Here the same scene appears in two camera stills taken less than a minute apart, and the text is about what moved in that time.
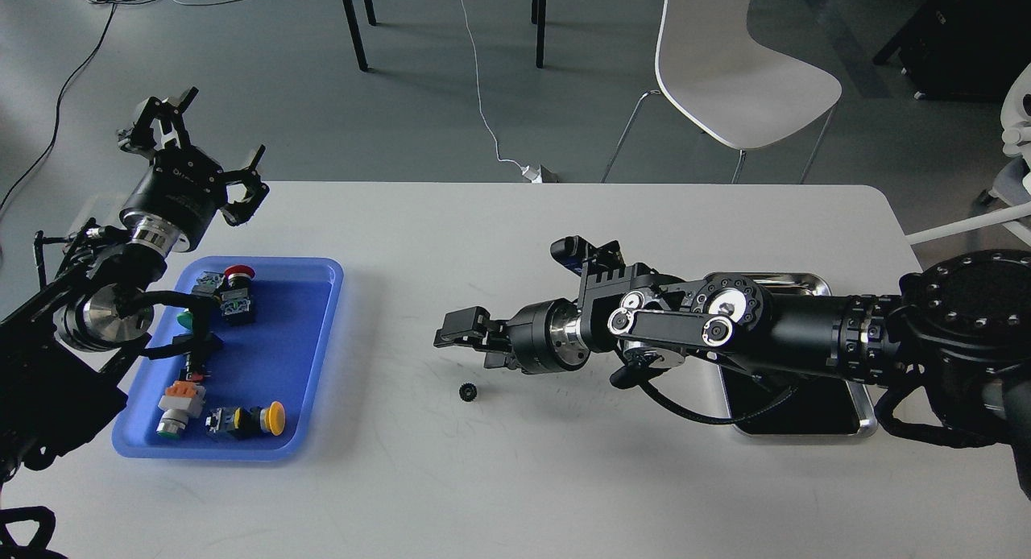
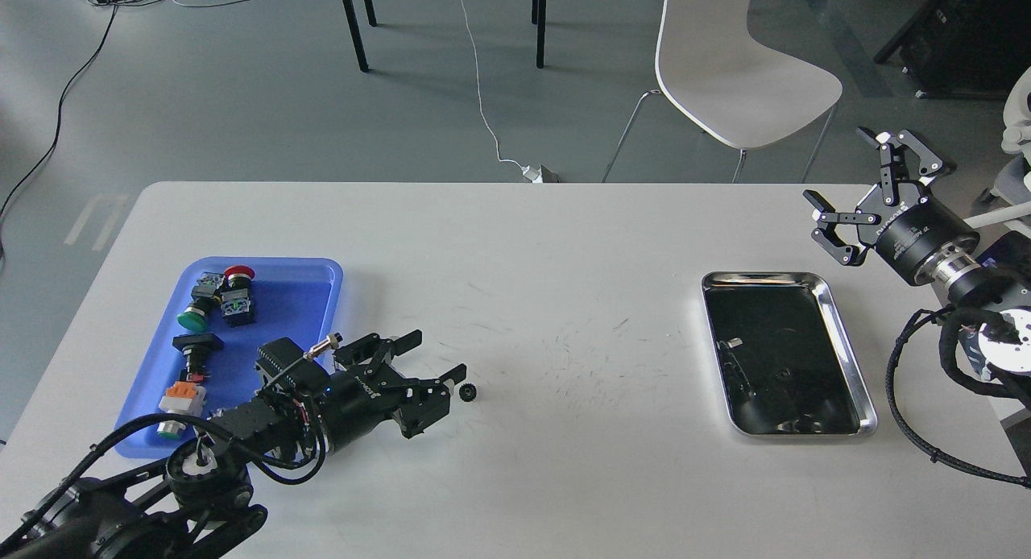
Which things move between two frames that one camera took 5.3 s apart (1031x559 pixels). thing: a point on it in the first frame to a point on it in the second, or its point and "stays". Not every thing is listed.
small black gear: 468,392 stays
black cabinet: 965,39 stays
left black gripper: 177,198 to 352,404
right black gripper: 544,337 to 908,230
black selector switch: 193,368 stays
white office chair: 1012,188 stays
